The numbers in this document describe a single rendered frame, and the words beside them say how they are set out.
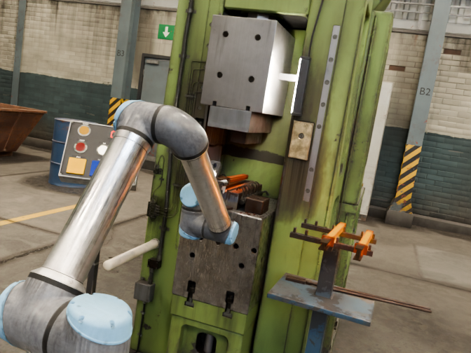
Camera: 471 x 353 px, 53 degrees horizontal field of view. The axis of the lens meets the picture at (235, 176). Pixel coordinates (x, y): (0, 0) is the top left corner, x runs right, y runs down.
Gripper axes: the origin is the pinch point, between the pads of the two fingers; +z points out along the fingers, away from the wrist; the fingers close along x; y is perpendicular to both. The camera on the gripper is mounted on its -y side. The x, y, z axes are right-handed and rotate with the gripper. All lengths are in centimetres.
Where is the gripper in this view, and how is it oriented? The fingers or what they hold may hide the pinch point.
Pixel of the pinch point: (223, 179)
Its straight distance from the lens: 213.1
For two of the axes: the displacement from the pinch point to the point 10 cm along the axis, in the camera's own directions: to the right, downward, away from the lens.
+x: 9.4, 1.9, -2.9
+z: 3.1, -1.0, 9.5
